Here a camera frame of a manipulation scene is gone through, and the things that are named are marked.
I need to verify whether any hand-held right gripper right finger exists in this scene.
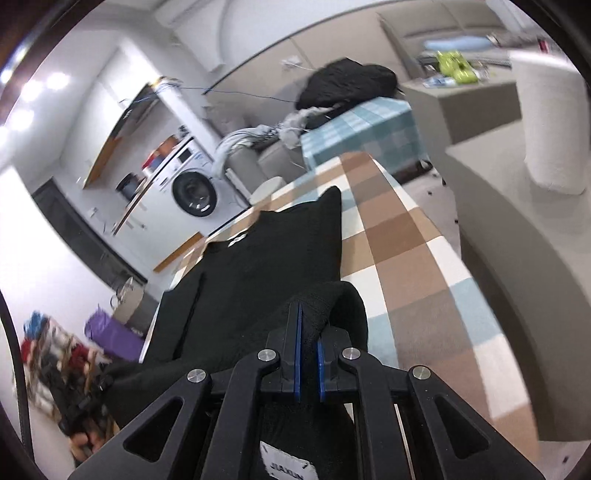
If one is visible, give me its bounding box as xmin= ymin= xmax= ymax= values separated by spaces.
xmin=316 ymin=325 xmax=546 ymax=480

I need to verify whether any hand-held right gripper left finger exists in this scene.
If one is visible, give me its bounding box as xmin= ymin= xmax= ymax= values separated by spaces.
xmin=67 ymin=302 xmax=303 ymax=480

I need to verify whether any black knitted sweater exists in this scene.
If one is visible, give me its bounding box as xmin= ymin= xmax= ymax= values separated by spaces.
xmin=104 ymin=185 xmax=370 ymax=480

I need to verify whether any pile of colourful clothes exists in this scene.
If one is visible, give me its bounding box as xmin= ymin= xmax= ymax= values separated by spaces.
xmin=21 ymin=311 xmax=112 ymax=416

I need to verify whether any purple bag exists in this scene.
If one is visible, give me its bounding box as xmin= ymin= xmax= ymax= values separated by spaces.
xmin=84 ymin=309 xmax=148 ymax=363

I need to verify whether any brown and blue checked tablecloth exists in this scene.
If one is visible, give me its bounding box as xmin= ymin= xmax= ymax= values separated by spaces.
xmin=141 ymin=151 xmax=541 ymax=462

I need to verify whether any white round stool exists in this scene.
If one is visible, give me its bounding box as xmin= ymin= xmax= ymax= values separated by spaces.
xmin=249 ymin=176 xmax=284 ymax=204

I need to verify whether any white washing machine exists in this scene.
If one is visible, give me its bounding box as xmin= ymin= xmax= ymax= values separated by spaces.
xmin=152 ymin=137 xmax=250 ymax=236

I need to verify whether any beige sofa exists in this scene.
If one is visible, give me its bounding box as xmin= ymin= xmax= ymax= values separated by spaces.
xmin=226 ymin=111 xmax=324 ymax=195

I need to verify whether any white base cabinet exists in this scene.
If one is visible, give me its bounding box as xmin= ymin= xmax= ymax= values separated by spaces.
xmin=111 ymin=182 xmax=155 ymax=236

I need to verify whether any light grey garment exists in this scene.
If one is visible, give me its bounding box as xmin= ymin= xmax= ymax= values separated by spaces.
xmin=277 ymin=106 xmax=333 ymax=148
xmin=213 ymin=124 xmax=278 ymax=178

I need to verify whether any dark pot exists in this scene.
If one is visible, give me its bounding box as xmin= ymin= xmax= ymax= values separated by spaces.
xmin=115 ymin=173 xmax=139 ymax=201

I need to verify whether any teal checked cloth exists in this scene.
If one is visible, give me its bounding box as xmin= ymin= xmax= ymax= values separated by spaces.
xmin=300 ymin=97 xmax=426 ymax=181

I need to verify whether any beige cabinet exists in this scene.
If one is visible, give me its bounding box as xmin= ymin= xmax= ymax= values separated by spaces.
xmin=402 ymin=80 xmax=525 ymax=144
xmin=444 ymin=120 xmax=588 ymax=439

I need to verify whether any black jacket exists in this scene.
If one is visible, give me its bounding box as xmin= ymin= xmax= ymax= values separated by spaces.
xmin=298 ymin=58 xmax=400 ymax=112

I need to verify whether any green plush toy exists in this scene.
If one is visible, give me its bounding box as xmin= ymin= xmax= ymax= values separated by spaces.
xmin=436 ymin=51 xmax=478 ymax=84

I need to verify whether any white curtain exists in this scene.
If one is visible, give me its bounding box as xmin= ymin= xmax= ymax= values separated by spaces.
xmin=510 ymin=51 xmax=589 ymax=195

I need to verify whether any light blue pillow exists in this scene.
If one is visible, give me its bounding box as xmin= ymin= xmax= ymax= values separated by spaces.
xmin=424 ymin=37 xmax=492 ymax=52

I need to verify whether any beige padded headboard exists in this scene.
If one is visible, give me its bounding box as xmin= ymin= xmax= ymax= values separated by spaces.
xmin=379 ymin=0 xmax=513 ymax=42

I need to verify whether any black cable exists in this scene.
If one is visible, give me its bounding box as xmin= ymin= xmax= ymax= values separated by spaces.
xmin=0 ymin=291 xmax=35 ymax=462

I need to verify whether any white wall cabinet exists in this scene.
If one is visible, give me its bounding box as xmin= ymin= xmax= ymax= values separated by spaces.
xmin=83 ymin=83 xmax=162 ymax=190

